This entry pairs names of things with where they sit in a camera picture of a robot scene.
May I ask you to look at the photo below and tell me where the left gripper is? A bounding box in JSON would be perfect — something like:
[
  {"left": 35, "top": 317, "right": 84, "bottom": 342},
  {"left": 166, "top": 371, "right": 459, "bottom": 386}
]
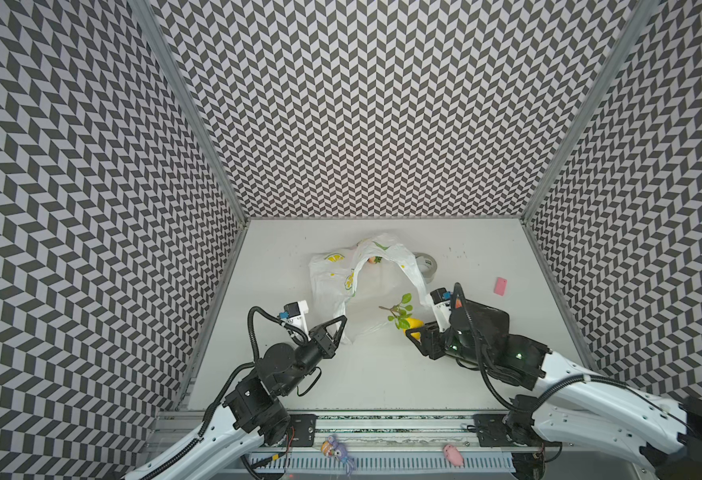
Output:
[{"left": 277, "top": 314, "right": 347, "bottom": 397}]

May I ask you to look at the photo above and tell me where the yellow fruit with green leaves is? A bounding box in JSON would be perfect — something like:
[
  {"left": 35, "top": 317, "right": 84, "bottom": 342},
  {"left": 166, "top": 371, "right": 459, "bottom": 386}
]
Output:
[{"left": 379, "top": 293, "right": 424, "bottom": 332}]

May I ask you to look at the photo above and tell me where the white plastic bag fruit print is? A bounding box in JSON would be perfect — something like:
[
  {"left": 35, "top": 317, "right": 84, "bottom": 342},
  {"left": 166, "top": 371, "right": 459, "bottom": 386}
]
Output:
[{"left": 309, "top": 233, "right": 433, "bottom": 344}]

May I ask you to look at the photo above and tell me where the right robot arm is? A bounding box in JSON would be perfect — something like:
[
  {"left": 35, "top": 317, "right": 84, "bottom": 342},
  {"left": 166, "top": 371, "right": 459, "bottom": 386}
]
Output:
[{"left": 405, "top": 284, "right": 702, "bottom": 479}]

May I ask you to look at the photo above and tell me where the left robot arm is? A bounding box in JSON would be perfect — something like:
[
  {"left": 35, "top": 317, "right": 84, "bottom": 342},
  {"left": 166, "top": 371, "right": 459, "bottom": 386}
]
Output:
[{"left": 124, "top": 302, "right": 348, "bottom": 479}]

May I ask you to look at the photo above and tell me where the grey tape roll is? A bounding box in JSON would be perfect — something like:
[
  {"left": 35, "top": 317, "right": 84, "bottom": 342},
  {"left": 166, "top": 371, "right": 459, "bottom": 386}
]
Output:
[{"left": 415, "top": 252, "right": 438, "bottom": 283}]

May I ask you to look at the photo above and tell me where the black square tray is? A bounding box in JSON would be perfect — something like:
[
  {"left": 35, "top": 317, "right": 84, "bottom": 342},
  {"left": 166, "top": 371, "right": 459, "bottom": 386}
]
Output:
[{"left": 450, "top": 300, "right": 510, "bottom": 363}]

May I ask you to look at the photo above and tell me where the pink eraser block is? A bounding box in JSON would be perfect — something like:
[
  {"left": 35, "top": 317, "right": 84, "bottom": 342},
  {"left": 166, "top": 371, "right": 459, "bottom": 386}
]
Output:
[{"left": 494, "top": 277, "right": 508, "bottom": 296}]

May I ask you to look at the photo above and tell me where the pink toy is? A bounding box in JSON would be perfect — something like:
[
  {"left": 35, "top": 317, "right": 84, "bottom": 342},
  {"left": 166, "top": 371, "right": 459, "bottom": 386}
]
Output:
[{"left": 443, "top": 444, "right": 465, "bottom": 468}]

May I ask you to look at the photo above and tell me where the purple octopus toy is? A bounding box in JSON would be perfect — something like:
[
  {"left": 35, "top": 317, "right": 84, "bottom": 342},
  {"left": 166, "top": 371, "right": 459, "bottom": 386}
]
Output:
[{"left": 320, "top": 435, "right": 356, "bottom": 476}]

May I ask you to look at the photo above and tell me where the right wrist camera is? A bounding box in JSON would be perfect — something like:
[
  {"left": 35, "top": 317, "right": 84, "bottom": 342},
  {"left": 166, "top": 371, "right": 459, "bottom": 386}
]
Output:
[{"left": 430, "top": 288, "right": 451, "bottom": 332}]

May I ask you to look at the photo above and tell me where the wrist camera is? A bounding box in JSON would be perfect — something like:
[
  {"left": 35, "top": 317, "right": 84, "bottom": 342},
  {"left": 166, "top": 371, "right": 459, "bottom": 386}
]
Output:
[
  {"left": 279, "top": 300, "right": 309, "bottom": 335},
  {"left": 430, "top": 288, "right": 451, "bottom": 332}
]

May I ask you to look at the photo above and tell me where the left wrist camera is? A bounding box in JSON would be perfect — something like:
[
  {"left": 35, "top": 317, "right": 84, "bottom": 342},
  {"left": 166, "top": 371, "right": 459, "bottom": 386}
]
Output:
[{"left": 279, "top": 300, "right": 309, "bottom": 335}]

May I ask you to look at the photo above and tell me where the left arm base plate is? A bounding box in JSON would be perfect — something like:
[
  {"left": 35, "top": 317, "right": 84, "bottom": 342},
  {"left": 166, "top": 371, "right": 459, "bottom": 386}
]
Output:
[{"left": 279, "top": 414, "right": 318, "bottom": 448}]

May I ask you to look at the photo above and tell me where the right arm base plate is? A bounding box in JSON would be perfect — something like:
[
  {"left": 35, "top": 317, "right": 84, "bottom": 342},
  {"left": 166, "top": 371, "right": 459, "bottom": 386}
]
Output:
[{"left": 473, "top": 412, "right": 541, "bottom": 447}]

